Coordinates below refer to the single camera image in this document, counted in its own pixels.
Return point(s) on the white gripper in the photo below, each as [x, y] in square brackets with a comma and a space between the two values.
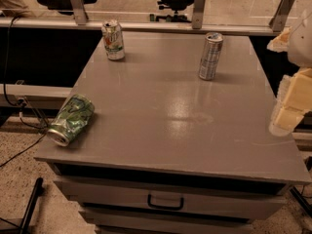
[301, 44]

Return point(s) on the silver redbull can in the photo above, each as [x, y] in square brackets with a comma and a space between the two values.
[210, 56]

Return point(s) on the white green soda can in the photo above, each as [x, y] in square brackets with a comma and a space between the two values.
[113, 39]

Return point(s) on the crushed green can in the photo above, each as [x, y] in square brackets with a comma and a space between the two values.
[71, 120]

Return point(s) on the grey drawer cabinet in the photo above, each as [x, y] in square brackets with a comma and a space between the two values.
[160, 129]

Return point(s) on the black stand leg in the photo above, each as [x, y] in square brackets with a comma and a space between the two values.
[22, 225]

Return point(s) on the black drawer handle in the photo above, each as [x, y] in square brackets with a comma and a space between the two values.
[167, 204]

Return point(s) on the metal railing frame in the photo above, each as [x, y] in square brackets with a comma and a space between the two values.
[234, 17]

